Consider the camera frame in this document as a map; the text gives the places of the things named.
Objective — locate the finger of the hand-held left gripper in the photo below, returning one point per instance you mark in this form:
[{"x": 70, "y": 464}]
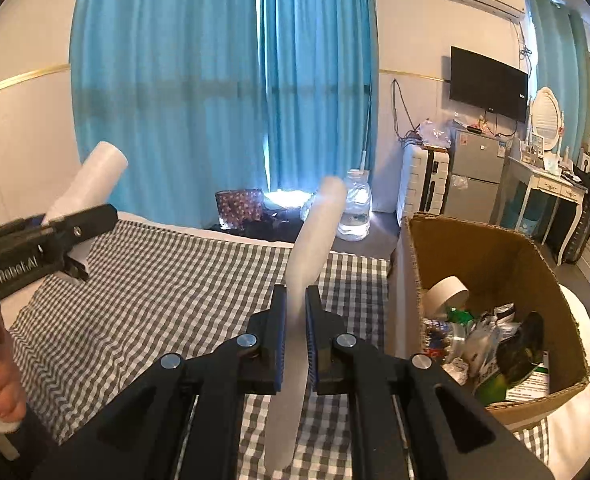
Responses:
[
  {"x": 90, "y": 220},
  {"x": 77, "y": 270}
]

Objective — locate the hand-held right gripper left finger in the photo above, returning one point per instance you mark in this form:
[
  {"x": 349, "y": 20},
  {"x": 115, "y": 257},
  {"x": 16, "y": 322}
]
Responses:
[{"x": 281, "y": 350}]

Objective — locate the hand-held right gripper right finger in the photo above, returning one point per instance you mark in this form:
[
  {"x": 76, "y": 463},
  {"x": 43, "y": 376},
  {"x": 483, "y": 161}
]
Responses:
[{"x": 312, "y": 355}]

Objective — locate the grey tape roll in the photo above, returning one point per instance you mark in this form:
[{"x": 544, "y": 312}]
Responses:
[{"x": 437, "y": 295}]

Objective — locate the clear bottle with blue label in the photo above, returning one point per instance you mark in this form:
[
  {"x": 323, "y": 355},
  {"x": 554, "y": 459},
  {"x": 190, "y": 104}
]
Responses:
[{"x": 455, "y": 340}]

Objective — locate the cardboard box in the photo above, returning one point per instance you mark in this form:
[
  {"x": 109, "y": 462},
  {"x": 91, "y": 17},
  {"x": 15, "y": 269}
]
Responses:
[{"x": 475, "y": 255}]

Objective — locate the green snack packet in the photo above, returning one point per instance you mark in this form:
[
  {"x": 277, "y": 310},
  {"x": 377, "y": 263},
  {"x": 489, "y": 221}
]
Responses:
[{"x": 520, "y": 350}]

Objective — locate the person's left hand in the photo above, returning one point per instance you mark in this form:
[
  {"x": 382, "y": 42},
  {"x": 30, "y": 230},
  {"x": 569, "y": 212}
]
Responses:
[{"x": 0, "y": 375}]

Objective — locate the grey checked bed sheet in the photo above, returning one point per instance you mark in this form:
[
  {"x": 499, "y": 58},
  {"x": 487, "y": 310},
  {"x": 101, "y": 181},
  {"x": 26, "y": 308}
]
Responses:
[{"x": 175, "y": 270}]

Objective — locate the dark patterned bag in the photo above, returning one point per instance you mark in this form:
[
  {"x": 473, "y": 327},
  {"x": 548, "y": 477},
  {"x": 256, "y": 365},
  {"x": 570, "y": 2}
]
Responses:
[{"x": 237, "y": 207}]

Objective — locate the large clear water jug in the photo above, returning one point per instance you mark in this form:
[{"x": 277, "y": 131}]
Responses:
[{"x": 357, "y": 210}]

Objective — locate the teal curtain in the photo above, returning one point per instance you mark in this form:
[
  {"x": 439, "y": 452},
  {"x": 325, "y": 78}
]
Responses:
[
  {"x": 165, "y": 85},
  {"x": 320, "y": 60},
  {"x": 555, "y": 45}
]

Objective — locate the white suitcase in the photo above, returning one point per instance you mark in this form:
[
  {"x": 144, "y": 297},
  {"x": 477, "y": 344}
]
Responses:
[{"x": 422, "y": 180}]

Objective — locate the green and white medicine box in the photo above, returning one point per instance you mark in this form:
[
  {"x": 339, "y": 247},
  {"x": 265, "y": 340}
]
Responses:
[{"x": 530, "y": 385}]

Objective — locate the silver mini fridge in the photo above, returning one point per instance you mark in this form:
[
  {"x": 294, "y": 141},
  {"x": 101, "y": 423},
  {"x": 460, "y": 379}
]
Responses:
[{"x": 477, "y": 175}]

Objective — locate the clear plastic bags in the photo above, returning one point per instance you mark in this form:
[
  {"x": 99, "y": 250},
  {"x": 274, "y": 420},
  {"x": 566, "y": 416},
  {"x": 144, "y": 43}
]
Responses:
[{"x": 432, "y": 132}]

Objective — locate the white dressing table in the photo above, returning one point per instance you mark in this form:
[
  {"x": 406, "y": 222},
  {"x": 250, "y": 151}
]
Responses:
[{"x": 550, "y": 180}]

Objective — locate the black garment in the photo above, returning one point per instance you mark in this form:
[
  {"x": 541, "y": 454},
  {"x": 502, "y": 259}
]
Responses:
[{"x": 585, "y": 210}]

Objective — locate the white oval mirror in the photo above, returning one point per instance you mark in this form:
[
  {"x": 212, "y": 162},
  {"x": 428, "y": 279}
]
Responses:
[{"x": 545, "y": 117}]

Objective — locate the black wall television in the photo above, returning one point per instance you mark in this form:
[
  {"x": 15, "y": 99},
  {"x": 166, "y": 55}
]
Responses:
[{"x": 487, "y": 82}]

